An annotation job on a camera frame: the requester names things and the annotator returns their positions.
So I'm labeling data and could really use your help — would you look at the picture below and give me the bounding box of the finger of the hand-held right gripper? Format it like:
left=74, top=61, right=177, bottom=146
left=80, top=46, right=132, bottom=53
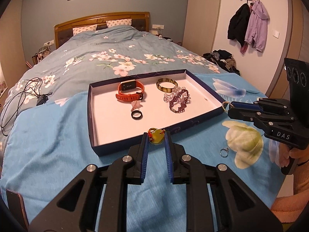
left=230, top=98, right=290, bottom=113
left=228, top=107, right=269, bottom=129

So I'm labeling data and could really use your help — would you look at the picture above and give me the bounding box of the navy cardboard box tray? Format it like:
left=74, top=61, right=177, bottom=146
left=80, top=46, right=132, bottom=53
left=87, top=69, right=228, bottom=155

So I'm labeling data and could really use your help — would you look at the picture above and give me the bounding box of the orange smartwatch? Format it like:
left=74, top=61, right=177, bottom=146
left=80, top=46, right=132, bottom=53
left=117, top=79, right=146, bottom=102

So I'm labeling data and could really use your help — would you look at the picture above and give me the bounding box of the black jacket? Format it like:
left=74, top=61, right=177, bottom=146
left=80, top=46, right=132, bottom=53
left=227, top=3, right=251, bottom=48

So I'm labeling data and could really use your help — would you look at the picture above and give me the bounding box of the beige wardrobe by window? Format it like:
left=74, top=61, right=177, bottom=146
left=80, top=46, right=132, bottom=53
left=0, top=5, right=27, bottom=83

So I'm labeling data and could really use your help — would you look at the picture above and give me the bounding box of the black charger with cable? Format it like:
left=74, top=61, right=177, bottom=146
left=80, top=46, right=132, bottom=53
left=0, top=77, right=52, bottom=137

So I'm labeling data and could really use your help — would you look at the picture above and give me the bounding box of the amber bangle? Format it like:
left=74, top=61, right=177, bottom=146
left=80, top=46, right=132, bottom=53
left=156, top=78, right=178, bottom=93

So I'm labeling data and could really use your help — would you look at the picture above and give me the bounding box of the person's right forearm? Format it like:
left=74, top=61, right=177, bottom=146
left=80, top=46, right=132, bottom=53
left=270, top=159, right=309, bottom=223

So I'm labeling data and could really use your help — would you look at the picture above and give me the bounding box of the purple jacket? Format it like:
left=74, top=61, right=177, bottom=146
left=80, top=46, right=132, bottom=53
left=240, top=0, right=269, bottom=54

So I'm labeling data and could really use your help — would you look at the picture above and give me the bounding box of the light blue blanket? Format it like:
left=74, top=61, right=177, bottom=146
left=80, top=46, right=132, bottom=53
left=0, top=71, right=288, bottom=232

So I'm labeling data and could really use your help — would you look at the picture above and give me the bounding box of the dark clothes pile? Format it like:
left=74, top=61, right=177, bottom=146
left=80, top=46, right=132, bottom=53
left=202, top=49, right=240, bottom=76

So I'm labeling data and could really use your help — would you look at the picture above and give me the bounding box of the wooden headboard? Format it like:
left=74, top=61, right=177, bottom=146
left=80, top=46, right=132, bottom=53
left=53, top=12, right=150, bottom=50

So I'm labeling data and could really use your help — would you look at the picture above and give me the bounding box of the wire bedside rack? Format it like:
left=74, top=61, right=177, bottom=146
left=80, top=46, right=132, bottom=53
left=36, top=45, right=51, bottom=61

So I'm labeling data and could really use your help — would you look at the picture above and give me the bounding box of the clear crystal bracelet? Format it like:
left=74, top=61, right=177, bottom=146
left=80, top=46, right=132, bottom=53
left=163, top=86, right=191, bottom=103

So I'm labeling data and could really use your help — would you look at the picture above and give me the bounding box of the floral grey-blue duvet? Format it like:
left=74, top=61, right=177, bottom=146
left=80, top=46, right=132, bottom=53
left=0, top=25, right=228, bottom=131

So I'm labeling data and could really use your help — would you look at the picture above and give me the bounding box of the dotted white pillow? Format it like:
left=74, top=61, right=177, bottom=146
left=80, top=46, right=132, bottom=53
left=72, top=24, right=98, bottom=36
left=106, top=19, right=133, bottom=28

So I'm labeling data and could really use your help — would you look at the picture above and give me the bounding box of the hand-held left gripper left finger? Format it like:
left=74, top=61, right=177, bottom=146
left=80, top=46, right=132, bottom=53
left=28, top=132, right=149, bottom=232

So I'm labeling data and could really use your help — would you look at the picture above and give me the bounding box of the dark red beaded bracelet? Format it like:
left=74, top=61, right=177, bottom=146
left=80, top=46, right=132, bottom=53
left=168, top=89, right=191, bottom=113

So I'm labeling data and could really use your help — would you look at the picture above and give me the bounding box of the wooden door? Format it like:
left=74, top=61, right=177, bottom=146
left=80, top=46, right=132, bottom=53
left=264, top=0, right=309, bottom=97

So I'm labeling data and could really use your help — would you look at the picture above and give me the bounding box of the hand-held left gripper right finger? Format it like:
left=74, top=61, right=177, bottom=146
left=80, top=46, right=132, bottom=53
left=164, top=131, right=283, bottom=232

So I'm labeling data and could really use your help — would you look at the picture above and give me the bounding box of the person's right hand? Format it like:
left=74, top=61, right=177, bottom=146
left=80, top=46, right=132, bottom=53
left=279, top=142, right=309, bottom=168

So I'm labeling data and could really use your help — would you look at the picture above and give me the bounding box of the yellow pendant with red cord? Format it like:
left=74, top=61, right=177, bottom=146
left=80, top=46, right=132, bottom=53
left=147, top=128, right=167, bottom=145

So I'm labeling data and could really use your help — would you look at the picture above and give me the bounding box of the beige wardrobe by coat rack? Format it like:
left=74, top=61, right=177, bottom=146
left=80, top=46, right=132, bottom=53
left=182, top=0, right=222, bottom=54

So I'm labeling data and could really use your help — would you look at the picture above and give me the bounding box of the black smartphone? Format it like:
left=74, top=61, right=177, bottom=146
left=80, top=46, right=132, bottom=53
left=6, top=189, right=29, bottom=231

